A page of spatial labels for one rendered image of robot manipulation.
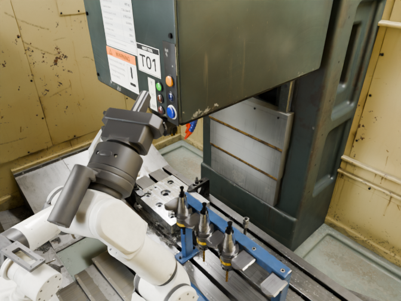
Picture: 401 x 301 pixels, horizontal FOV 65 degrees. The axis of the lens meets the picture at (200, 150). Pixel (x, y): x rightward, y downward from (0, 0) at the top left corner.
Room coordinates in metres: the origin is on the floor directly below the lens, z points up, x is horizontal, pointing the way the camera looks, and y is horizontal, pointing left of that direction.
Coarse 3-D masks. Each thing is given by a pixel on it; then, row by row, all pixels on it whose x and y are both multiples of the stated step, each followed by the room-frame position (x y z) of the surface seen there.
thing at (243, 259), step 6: (240, 252) 0.65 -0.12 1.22; (246, 252) 0.65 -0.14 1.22; (234, 258) 0.63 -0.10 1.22; (240, 258) 0.62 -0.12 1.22; (246, 258) 0.62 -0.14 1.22; (252, 258) 0.62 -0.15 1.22; (234, 264) 0.60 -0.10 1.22; (240, 264) 0.60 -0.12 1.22; (246, 264) 0.60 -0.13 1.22; (240, 270) 0.59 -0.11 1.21
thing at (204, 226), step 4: (200, 212) 0.74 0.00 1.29; (200, 216) 0.73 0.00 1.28; (204, 216) 0.73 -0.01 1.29; (208, 216) 0.74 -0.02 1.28; (200, 220) 0.73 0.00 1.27; (204, 220) 0.73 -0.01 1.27; (208, 220) 0.73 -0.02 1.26; (200, 224) 0.73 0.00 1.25; (204, 224) 0.72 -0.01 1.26; (208, 224) 0.73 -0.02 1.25; (200, 228) 0.72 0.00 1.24; (204, 228) 0.72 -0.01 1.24; (208, 228) 0.73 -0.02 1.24
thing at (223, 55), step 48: (96, 0) 0.96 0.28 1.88; (144, 0) 0.78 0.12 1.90; (192, 0) 0.72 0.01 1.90; (240, 0) 0.82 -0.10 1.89; (288, 0) 0.95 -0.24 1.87; (96, 48) 1.00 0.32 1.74; (192, 48) 0.72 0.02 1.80; (240, 48) 0.83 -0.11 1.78; (288, 48) 0.98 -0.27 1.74; (192, 96) 0.72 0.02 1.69; (240, 96) 0.84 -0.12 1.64
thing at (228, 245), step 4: (232, 232) 0.65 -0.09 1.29; (224, 236) 0.65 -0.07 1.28; (228, 236) 0.65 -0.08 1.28; (232, 236) 0.65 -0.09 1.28; (224, 240) 0.65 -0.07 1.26; (228, 240) 0.64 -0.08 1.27; (232, 240) 0.65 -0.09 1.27; (224, 244) 0.65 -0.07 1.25; (228, 244) 0.64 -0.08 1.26; (232, 244) 0.64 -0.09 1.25; (224, 248) 0.64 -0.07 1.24; (228, 248) 0.64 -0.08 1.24; (232, 248) 0.64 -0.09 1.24; (228, 252) 0.64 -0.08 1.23; (232, 252) 0.64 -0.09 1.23
